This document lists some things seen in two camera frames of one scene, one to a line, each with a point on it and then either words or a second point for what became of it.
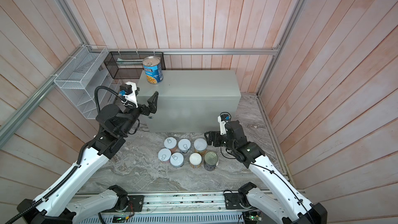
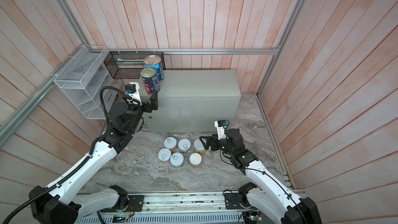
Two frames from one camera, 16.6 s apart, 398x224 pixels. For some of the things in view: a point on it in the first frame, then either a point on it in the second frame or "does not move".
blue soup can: (152, 66) does not move
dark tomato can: (211, 161) to (150, 79)
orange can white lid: (200, 145) does not move
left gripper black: (152, 105) does not move
